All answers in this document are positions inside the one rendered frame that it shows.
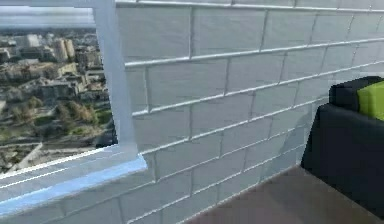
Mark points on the white framed window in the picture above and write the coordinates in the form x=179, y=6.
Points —
x=53, y=100

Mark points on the black sofa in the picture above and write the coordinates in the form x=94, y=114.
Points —
x=346, y=150

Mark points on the green cushion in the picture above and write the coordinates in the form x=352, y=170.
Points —
x=373, y=100

